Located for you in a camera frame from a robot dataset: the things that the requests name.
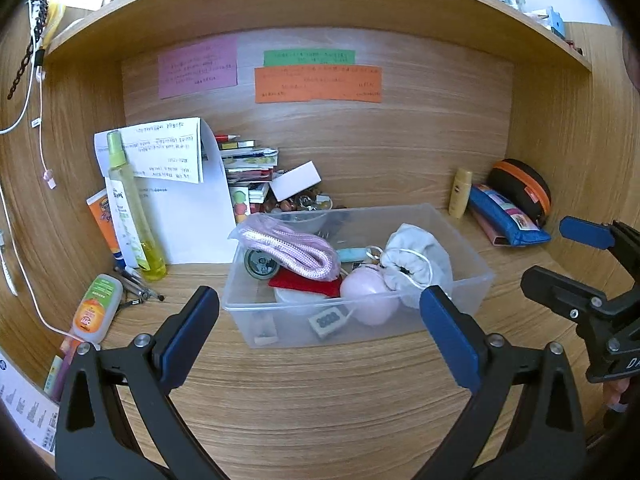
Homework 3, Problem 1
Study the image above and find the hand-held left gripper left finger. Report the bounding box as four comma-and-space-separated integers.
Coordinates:
55, 286, 228, 480

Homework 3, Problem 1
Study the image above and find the black and orange round case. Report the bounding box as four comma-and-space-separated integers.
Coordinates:
487, 159, 552, 228

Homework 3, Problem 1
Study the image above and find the orange cream tube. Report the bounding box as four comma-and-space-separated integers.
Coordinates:
86, 189, 126, 268

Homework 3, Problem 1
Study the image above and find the white cloth drawstring pouch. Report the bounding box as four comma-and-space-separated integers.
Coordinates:
379, 223, 453, 309

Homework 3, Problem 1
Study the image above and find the white charging cable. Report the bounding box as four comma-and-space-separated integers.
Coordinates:
0, 170, 101, 351

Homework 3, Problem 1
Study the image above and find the orange paper note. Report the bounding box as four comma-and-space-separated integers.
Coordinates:
254, 65, 384, 105

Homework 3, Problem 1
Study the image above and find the pale green highlighter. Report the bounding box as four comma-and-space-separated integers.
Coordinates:
43, 355, 65, 396

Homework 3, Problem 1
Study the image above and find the pile of beaded bracelets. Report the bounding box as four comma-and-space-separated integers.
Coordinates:
262, 191, 348, 213

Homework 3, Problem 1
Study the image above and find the white printed box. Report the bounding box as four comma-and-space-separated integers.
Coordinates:
0, 347, 61, 456

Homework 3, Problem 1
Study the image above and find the blue pencil case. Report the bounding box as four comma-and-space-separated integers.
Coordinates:
467, 184, 552, 247

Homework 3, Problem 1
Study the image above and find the clear plastic bin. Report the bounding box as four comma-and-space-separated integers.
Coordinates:
222, 203, 496, 348

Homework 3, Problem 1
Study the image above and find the small grey-green block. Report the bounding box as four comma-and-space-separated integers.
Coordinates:
254, 316, 278, 347

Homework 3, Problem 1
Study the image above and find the large white paper sheet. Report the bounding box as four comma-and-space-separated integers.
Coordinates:
94, 127, 237, 266

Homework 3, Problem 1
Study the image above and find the person's right hand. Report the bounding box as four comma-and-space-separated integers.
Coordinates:
604, 377, 631, 412

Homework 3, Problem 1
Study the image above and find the thin white cable pink plug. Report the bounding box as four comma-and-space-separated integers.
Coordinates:
32, 35, 57, 190

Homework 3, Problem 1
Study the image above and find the small blue box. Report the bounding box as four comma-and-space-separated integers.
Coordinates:
542, 6, 566, 35

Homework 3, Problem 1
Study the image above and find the blank white card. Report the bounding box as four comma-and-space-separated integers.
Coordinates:
269, 161, 322, 202

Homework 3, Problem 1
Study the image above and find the green and orange flat bottle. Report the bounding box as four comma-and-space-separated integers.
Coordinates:
71, 273, 124, 345

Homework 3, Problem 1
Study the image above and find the small yellow bottle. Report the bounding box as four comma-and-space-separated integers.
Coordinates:
448, 168, 473, 218

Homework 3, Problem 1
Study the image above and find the wooden desktop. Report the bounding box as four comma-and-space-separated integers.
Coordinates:
50, 200, 616, 480

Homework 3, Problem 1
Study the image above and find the pink round case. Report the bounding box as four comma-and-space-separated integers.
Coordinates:
340, 265, 401, 326

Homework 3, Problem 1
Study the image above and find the round white plastic container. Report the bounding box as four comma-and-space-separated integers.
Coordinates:
274, 287, 346, 316

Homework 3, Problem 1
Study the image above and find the white flat cable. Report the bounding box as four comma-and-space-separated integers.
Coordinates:
0, 230, 18, 297

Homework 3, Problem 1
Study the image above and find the green paper note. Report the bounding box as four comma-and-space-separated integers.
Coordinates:
263, 48, 356, 67

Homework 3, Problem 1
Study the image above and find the white printed paper sheet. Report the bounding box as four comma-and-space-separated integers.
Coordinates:
120, 117, 218, 184

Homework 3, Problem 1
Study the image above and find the pink flat case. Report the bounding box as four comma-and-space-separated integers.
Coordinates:
470, 207, 511, 247

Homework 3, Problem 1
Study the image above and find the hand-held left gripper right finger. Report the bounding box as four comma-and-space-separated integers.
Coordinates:
415, 285, 587, 480

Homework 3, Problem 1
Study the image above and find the small white square gadget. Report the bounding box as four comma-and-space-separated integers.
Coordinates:
309, 307, 351, 338

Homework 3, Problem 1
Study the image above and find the stack of small booklets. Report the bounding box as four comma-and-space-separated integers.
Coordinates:
215, 132, 280, 206

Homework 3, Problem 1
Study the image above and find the dark green glass bottle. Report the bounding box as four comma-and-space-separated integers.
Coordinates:
244, 247, 278, 279

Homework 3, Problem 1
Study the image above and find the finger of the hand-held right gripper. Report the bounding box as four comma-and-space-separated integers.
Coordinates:
559, 216, 640, 281
521, 266, 608, 323

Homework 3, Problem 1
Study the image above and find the pink paper note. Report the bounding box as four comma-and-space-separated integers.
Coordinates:
158, 35, 239, 100

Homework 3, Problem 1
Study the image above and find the white looped cable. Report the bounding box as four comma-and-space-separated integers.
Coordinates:
0, 55, 43, 135

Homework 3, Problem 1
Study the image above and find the black chain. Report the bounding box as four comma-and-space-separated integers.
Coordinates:
7, 0, 50, 102

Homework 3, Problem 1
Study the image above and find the pink rope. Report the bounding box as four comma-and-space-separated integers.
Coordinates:
228, 212, 343, 282

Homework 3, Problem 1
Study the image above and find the yellow-green spray bottle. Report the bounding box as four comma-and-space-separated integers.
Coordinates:
106, 130, 168, 281

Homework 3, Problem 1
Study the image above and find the red velvet drawstring pouch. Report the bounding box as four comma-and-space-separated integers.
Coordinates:
268, 266, 343, 300

